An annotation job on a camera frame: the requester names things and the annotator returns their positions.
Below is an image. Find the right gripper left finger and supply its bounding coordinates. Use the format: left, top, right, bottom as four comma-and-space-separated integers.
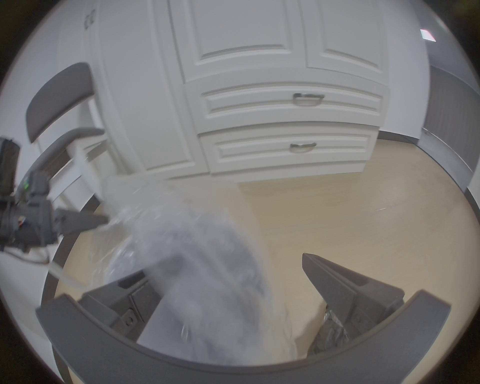
80, 272, 162, 340

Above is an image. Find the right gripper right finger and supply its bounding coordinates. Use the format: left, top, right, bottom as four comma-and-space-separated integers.
302, 252, 405, 336

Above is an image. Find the clear plastic bag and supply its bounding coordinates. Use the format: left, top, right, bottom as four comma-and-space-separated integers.
90, 175, 301, 366

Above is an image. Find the crumpled black plastic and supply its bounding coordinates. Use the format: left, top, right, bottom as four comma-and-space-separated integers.
307, 308, 352, 357

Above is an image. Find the white trash bin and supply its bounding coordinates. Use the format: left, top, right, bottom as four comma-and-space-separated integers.
107, 214, 295, 366

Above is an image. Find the white chair grey padding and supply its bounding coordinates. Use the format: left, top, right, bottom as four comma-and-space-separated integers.
25, 62, 126, 211

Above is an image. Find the white wardrobe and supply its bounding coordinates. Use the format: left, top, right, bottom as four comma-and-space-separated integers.
58, 0, 431, 184

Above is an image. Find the grey curtain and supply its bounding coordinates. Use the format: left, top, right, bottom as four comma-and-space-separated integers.
424, 64, 480, 184

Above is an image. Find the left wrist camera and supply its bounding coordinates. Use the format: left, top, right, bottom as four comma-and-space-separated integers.
0, 137, 21, 199

